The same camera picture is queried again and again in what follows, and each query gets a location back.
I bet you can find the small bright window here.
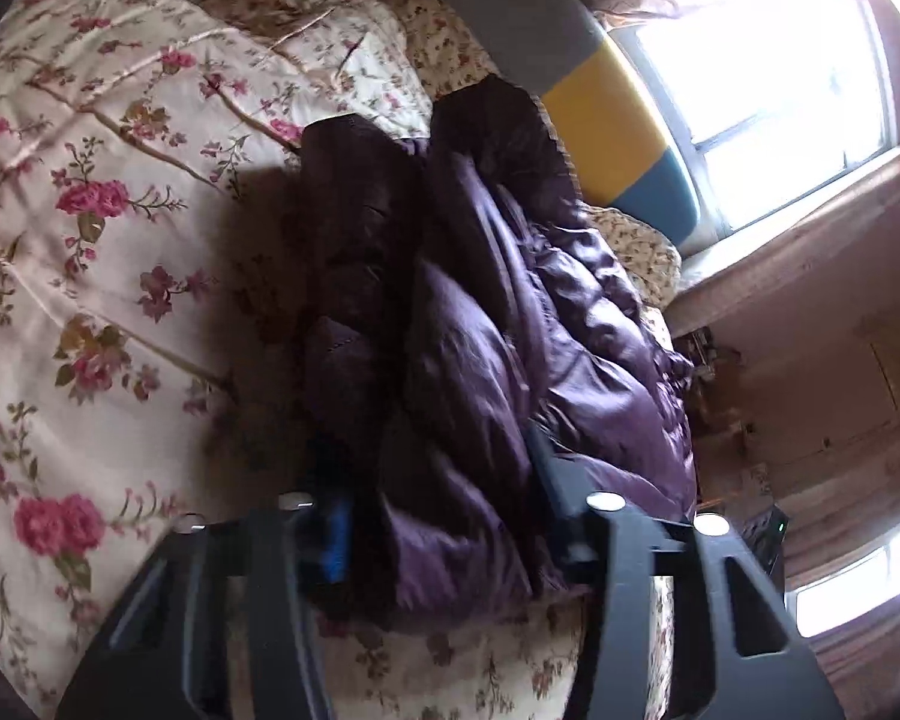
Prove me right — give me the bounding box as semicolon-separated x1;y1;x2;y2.
786;516;900;640

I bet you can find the black device with green light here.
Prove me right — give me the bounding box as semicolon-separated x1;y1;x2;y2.
741;508;790;587

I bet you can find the rose print cream quilt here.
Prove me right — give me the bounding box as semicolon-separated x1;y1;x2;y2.
0;0;677;720

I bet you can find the grey yellow blue headboard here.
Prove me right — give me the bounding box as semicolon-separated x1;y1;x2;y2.
439;0;704;262

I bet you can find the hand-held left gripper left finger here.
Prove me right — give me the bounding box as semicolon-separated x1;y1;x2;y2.
56;491;357;720

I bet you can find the small-flower print bedding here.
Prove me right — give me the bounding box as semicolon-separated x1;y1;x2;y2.
199;0;685;310

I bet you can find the purple puffer jacket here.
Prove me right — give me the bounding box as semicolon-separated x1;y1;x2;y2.
296;75;700;627

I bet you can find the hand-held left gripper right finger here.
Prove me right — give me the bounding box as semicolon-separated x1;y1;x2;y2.
525;420;845;720

